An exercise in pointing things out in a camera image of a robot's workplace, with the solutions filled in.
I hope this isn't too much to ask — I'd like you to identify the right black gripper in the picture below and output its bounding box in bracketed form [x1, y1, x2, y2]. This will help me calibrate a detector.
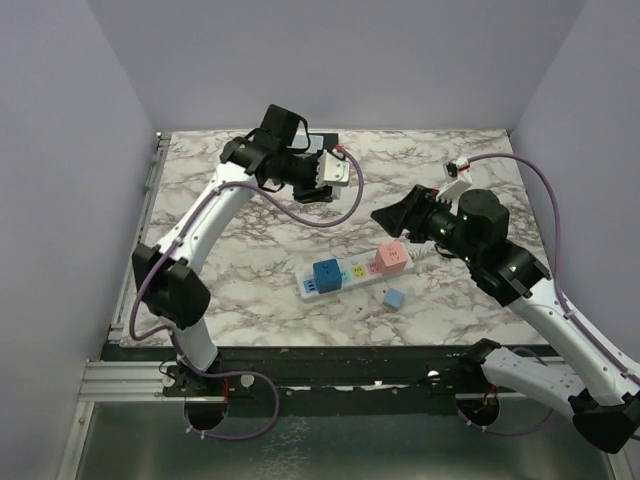
[371, 182, 481, 265]

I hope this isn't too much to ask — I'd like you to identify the pink cube socket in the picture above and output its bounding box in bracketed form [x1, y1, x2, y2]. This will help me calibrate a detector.
[375, 240, 409, 276]

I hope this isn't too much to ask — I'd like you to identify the white multicolour power strip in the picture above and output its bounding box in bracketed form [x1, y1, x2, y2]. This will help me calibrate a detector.
[293, 251, 415, 301]

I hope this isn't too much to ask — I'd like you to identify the light blue plug adapter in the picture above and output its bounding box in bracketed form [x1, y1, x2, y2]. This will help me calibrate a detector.
[383, 288, 405, 310]

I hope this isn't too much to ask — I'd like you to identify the dark blue cube socket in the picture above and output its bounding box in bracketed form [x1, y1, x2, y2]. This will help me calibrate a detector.
[312, 258, 342, 294]

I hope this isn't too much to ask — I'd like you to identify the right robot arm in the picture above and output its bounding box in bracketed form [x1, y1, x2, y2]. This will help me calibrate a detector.
[371, 185, 639, 454]

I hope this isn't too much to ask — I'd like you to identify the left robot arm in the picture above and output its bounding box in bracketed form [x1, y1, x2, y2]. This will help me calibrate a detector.
[131, 105, 350, 395]

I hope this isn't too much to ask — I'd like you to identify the black foam mat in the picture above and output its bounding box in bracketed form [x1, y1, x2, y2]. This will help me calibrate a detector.
[290, 132, 339, 154]

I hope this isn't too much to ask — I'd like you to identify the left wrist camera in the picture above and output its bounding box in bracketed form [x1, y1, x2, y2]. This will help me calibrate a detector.
[316, 151, 350, 188]

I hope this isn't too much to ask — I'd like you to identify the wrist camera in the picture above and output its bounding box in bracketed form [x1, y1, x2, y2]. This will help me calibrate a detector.
[316, 151, 350, 188]
[436, 157, 473, 203]

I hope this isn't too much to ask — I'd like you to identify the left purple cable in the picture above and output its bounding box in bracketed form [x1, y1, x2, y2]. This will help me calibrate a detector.
[129, 144, 366, 442]

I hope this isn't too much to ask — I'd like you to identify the purple cable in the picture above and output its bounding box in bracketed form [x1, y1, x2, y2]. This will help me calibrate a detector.
[464, 152, 640, 436]
[129, 144, 366, 442]

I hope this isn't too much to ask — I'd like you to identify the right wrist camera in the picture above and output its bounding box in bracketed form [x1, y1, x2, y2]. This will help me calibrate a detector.
[436, 157, 473, 203]

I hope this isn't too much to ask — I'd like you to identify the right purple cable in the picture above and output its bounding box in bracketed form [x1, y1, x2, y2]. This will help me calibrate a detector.
[464, 152, 640, 436]

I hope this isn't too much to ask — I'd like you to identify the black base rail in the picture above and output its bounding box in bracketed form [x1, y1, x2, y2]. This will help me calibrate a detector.
[101, 344, 499, 427]

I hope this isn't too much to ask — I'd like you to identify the aluminium frame rail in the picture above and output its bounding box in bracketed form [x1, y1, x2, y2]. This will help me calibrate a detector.
[80, 350, 495, 404]

